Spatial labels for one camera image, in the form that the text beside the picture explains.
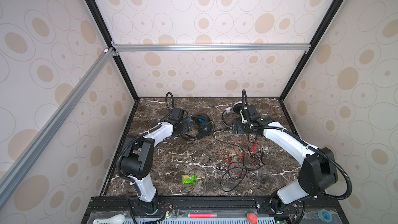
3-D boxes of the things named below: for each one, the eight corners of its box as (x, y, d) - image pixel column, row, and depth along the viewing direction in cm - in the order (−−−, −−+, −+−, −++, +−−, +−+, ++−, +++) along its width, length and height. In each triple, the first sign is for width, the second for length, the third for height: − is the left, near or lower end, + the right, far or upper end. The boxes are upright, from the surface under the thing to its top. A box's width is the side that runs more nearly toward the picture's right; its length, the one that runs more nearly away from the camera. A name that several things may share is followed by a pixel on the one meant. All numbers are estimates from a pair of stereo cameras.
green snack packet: (181, 184, 82) (181, 182, 80) (182, 176, 85) (181, 174, 82) (197, 184, 82) (196, 182, 80) (197, 176, 85) (197, 175, 82)
